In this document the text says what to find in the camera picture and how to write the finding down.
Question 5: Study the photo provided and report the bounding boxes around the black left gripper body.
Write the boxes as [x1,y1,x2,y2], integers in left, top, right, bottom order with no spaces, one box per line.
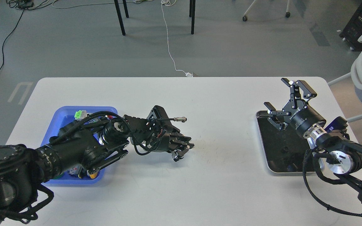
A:
[150,131,180,153]

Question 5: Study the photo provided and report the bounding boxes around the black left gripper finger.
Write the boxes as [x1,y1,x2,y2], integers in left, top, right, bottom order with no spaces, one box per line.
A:
[170,132,191,145]
[170,143,195,162]

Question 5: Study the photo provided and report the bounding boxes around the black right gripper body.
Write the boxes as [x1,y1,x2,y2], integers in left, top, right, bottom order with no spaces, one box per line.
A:
[286,105,326,138]

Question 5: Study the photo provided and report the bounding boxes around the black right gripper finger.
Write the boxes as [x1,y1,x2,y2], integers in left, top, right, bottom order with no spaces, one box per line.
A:
[263,102,293,131]
[281,78,317,110]

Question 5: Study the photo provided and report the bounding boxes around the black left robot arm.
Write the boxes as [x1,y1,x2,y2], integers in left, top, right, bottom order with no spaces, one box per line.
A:
[0,105,194,224]

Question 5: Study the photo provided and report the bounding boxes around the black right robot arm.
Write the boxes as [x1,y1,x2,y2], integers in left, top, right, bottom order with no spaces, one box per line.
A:
[264,78,362,217]

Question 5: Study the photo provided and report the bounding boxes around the green terminal block part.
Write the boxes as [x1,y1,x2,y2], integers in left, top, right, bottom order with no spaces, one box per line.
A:
[74,110,88,121]

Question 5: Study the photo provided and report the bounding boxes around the metal tray with black mat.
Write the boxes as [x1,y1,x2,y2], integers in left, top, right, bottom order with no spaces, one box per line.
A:
[255,110,315,176]

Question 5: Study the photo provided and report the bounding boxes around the white chair base with wheels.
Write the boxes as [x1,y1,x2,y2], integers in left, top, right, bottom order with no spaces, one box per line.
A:
[240,0,293,22]

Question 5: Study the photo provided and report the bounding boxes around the black equipment case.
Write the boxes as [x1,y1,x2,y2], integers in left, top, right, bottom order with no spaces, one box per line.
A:
[339,2,362,51]

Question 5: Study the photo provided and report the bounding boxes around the blue plastic tray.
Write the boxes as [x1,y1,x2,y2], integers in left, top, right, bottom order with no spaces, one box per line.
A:
[41,106,118,186]

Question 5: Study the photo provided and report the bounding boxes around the black table legs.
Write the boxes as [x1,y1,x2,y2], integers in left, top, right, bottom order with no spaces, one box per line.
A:
[114,0,197,36]

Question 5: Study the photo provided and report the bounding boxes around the white cable on floor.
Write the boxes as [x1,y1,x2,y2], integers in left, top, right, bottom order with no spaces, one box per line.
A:
[161,0,194,78]

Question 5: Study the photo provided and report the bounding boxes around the black cable on floor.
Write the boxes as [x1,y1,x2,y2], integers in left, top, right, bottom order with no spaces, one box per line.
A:
[0,0,52,119]

